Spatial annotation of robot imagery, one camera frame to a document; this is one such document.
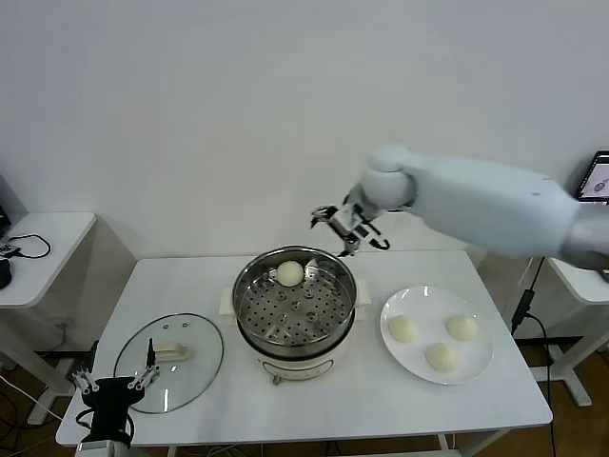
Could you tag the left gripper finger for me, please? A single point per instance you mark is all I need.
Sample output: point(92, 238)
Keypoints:
point(85, 378)
point(145, 377)

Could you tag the round glass lid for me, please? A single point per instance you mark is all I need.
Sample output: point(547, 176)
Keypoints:
point(190, 381)

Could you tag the stainless steel steamer basket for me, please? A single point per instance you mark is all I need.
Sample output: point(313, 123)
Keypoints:
point(295, 328)

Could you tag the white side table with mouse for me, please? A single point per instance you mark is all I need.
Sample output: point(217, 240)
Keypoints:
point(47, 247)

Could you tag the grey laptop with dark screen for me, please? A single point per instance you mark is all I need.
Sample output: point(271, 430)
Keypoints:
point(595, 183)

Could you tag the white steamed baozi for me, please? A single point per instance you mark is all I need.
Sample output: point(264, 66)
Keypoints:
point(289, 273)
point(462, 327)
point(442, 357)
point(403, 328)

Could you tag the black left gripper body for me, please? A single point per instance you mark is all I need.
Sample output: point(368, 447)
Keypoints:
point(111, 404)

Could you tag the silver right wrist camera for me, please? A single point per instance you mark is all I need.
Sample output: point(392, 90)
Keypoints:
point(367, 233)

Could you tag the white side table with label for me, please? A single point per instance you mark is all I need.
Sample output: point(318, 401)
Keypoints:
point(585, 290)

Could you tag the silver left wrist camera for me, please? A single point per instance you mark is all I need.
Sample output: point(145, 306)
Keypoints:
point(95, 450)

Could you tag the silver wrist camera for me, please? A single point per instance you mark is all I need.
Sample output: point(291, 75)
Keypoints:
point(367, 233)
point(95, 450)

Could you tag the cream electric cooker base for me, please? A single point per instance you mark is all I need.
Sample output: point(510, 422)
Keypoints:
point(295, 366)

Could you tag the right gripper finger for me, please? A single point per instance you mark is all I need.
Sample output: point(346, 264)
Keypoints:
point(351, 248)
point(324, 215)

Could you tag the black computer mouse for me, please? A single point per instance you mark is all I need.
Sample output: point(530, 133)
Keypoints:
point(4, 276)

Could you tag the white round plate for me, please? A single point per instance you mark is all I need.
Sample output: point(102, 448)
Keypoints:
point(428, 304)

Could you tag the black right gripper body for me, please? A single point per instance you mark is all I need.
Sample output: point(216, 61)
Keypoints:
point(346, 224)

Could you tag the white wall socket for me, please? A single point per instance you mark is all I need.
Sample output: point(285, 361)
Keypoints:
point(65, 324)

